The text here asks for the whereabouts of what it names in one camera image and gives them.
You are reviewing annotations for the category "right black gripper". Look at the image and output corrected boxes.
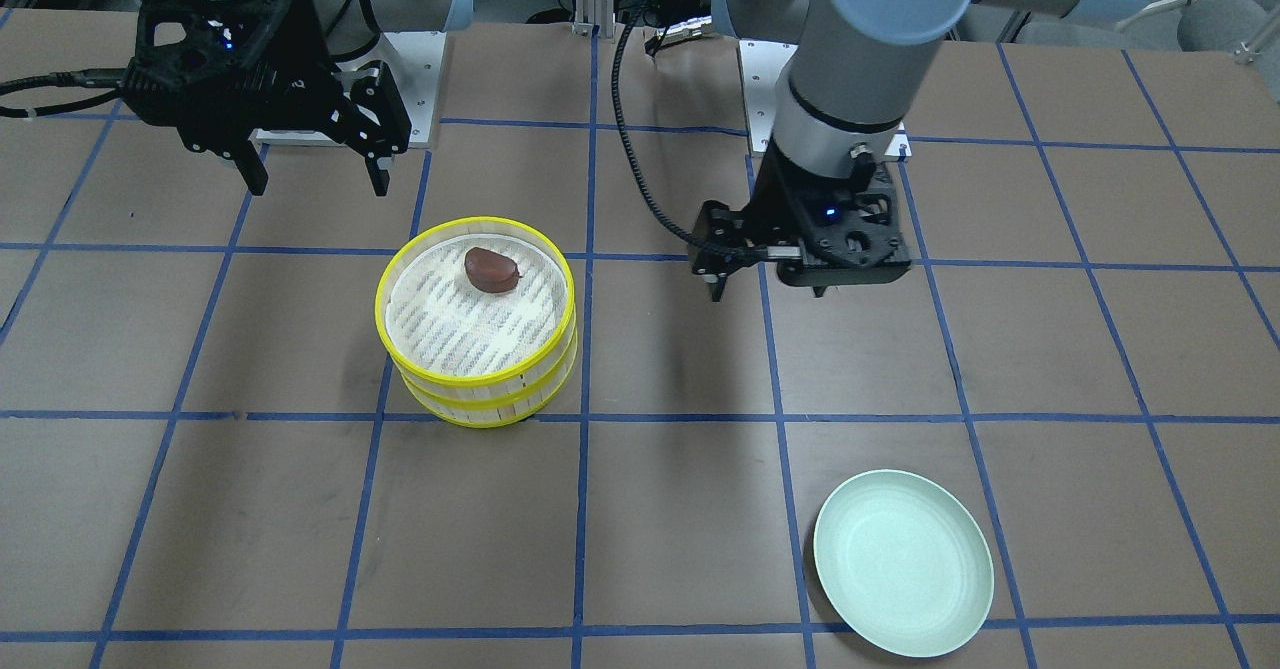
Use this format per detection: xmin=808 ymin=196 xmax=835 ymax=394
xmin=175 ymin=9 xmax=410 ymax=198

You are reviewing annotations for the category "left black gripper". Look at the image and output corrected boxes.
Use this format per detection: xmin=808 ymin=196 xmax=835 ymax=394
xmin=692 ymin=146 xmax=831 ymax=303

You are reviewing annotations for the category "brown bun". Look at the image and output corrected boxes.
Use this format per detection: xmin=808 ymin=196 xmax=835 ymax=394
xmin=463 ymin=246 xmax=522 ymax=295

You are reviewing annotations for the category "yellow bamboo steamer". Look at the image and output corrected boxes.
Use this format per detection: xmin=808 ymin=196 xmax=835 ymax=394
xmin=397 ymin=324 xmax=580 ymax=429
xmin=372 ymin=215 xmax=577 ymax=388

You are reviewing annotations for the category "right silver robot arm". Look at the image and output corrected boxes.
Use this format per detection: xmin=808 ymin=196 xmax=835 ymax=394
xmin=131 ymin=0 xmax=474 ymax=196

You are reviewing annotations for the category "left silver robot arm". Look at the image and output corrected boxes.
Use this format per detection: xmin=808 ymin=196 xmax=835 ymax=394
xmin=689 ymin=0 xmax=1149 ymax=301

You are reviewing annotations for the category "mint green plate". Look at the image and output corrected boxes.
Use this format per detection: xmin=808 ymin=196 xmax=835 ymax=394
xmin=812 ymin=469 xmax=995 ymax=659

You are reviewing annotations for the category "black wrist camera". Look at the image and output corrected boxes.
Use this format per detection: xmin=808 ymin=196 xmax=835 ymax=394
xmin=122 ymin=0 xmax=333 ymax=157
xmin=776 ymin=150 xmax=913 ymax=297

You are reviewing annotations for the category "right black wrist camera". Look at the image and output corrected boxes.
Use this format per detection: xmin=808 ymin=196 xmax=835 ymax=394
xmin=122 ymin=0 xmax=333 ymax=157

